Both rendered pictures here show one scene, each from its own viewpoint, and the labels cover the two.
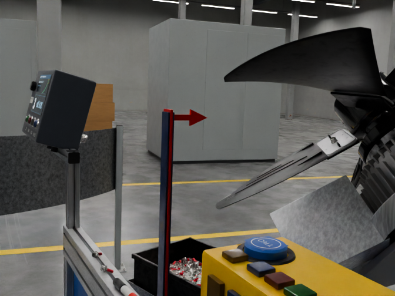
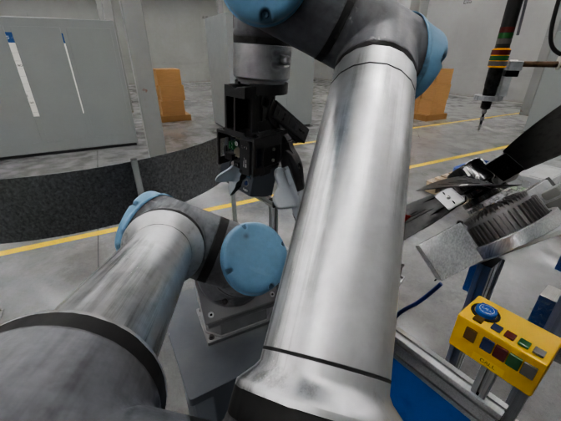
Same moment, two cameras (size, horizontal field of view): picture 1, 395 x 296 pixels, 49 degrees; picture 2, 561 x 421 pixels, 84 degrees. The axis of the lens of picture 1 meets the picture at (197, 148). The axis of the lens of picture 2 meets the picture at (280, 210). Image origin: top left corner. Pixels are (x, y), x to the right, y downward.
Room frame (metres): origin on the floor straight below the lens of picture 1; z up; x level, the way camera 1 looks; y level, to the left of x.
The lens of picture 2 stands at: (-0.04, 0.44, 1.57)
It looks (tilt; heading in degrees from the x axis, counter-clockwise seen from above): 27 degrees down; 352
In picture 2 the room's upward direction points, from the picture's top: straight up
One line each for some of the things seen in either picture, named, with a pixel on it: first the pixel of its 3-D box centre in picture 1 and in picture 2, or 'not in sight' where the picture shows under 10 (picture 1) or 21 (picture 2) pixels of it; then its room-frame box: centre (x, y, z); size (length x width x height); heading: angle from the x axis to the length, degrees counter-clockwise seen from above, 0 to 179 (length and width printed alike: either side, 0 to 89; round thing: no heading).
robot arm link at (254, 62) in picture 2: not in sight; (264, 64); (0.40, 0.40, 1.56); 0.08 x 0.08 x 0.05
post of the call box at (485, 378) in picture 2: not in sight; (487, 374); (0.35, -0.09, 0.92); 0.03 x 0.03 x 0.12; 29
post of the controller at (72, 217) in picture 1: (72, 189); (273, 220); (1.07, 0.31, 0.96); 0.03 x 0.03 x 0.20; 29
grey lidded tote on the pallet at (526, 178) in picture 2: not in sight; (529, 184); (2.69, -2.67, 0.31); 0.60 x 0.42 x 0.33; 117
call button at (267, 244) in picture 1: (265, 249); (486, 311); (0.39, -0.07, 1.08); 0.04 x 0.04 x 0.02
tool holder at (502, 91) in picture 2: not in sight; (497, 80); (0.78, -0.27, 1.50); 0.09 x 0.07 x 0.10; 64
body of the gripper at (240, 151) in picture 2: not in sight; (256, 127); (0.40, 0.41, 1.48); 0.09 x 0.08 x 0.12; 133
